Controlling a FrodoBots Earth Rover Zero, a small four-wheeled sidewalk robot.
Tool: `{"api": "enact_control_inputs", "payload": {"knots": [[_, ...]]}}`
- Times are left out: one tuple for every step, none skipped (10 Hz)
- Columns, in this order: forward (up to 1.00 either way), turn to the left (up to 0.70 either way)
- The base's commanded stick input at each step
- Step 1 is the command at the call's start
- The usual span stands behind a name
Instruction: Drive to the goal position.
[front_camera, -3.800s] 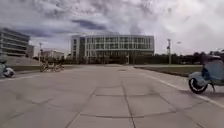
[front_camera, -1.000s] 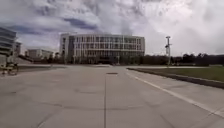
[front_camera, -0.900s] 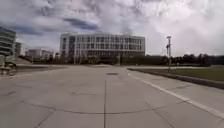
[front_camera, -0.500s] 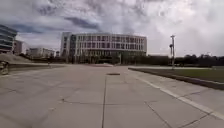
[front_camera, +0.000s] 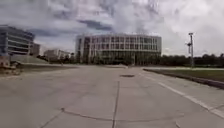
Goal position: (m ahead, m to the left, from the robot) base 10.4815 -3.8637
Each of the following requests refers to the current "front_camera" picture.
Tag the round dark manhole cover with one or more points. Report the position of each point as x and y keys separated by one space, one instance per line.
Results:
x=127 y=75

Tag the large curved glass-fronted building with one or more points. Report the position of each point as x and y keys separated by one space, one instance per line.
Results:
x=120 y=48

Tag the tall lamp pole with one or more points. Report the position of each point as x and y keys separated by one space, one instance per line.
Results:
x=191 y=50

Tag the low pale distant building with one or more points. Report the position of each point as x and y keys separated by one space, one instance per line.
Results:
x=56 y=54

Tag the dark kerb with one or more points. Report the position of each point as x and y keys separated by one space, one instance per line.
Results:
x=186 y=77

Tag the grey sloped wall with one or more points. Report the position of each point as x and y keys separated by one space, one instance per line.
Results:
x=23 y=60

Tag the dark glass office building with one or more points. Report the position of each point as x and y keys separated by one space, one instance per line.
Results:
x=15 y=41

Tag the grey concrete slab pavement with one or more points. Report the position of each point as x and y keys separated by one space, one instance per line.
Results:
x=100 y=96

